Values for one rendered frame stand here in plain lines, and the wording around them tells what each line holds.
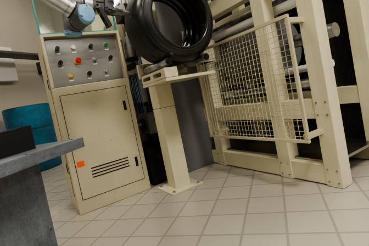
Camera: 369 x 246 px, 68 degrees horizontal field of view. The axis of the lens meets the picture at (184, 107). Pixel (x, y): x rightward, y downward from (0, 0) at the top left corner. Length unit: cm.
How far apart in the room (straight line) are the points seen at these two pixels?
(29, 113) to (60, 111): 234
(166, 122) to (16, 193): 116
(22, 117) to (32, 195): 323
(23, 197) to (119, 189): 111
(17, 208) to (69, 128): 99
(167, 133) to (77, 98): 68
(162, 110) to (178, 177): 51
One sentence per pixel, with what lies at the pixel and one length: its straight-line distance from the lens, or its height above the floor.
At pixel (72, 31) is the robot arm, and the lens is 157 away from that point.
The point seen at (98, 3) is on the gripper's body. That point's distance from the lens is 169.
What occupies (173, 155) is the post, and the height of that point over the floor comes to 26.
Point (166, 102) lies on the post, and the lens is 202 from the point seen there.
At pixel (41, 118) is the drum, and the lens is 442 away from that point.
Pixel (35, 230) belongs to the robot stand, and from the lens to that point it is 123.
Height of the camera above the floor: 70
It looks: 3 degrees down
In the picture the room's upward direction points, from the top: 11 degrees counter-clockwise
